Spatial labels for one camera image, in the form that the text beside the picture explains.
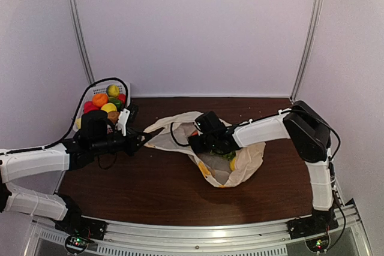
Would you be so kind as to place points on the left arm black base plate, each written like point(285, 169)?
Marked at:
point(83, 227)

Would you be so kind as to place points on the yellow green toy fruit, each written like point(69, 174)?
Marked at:
point(113, 91)

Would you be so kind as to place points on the right round circuit board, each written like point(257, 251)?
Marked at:
point(318, 244)

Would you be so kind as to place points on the round circuit board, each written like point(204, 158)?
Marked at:
point(318, 244)
point(75, 245)

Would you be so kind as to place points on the cream printed plastic bag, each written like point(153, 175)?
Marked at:
point(174, 130)

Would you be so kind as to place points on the orange toy fruit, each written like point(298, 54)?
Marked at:
point(100, 99)

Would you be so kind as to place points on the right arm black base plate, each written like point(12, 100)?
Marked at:
point(310, 225)

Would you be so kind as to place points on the brown toy potato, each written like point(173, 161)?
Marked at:
point(113, 116)

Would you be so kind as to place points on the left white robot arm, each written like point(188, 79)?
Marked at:
point(20, 165)

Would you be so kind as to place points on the aluminium front rail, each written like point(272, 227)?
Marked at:
point(265, 238)

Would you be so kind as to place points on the right aluminium frame post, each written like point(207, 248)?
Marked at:
point(308, 45)

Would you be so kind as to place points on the white perforated plastic basket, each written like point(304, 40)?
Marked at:
point(100, 88)

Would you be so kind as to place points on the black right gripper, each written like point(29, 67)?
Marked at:
point(198, 147)

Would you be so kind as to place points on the yellow toy lemon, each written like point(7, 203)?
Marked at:
point(109, 107)

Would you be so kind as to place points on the pale yellow toy fruit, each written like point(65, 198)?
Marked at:
point(78, 123)

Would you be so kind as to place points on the green toy pepper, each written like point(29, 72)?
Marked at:
point(118, 103)

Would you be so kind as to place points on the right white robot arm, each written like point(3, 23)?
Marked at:
point(309, 133)

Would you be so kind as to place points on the red toy apple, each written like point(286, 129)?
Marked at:
point(121, 97)

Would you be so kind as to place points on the green toy grape bunch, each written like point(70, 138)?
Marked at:
point(229, 156)

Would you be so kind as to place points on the left round circuit board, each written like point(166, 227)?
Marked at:
point(75, 245)

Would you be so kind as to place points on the red toy fruit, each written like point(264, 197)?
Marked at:
point(88, 107)

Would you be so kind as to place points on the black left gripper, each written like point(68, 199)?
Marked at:
point(132, 144)

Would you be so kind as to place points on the yellow toy banana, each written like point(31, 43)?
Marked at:
point(233, 164)

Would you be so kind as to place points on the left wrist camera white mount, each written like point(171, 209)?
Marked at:
point(126, 116)

